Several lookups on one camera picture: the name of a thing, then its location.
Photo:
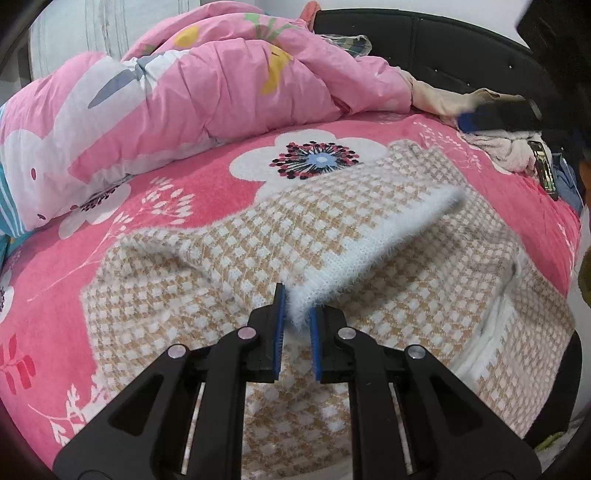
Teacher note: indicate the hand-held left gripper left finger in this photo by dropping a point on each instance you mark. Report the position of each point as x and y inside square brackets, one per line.
[278, 337]

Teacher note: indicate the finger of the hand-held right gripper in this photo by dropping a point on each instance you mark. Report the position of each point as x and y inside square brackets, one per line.
[468, 123]

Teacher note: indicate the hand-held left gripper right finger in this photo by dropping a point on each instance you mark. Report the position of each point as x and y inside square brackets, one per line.
[316, 341]

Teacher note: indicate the beige white checked knit sweater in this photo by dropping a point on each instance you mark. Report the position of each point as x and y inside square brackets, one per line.
[415, 277]

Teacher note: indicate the beige clothes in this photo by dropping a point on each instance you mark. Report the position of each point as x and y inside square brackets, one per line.
[438, 99]

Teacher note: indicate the blue clothes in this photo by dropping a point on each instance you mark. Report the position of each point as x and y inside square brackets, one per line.
[569, 184]

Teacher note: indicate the pale pink cloth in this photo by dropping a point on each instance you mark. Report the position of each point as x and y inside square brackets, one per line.
[503, 150]

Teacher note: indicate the dark yellow printed packet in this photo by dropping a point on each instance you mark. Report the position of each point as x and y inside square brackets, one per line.
[544, 170]

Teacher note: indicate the plaid cloth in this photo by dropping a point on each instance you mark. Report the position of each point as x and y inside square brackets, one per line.
[351, 45]

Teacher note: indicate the orange cloth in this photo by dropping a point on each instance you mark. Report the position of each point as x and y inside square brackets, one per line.
[310, 10]

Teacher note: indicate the pink floral blanket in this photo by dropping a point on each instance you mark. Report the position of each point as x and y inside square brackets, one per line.
[55, 286]

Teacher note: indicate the pink rabbit print quilt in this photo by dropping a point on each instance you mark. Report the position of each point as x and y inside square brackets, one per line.
[207, 92]

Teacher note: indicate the white wardrobe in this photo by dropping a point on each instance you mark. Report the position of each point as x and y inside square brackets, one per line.
[83, 32]

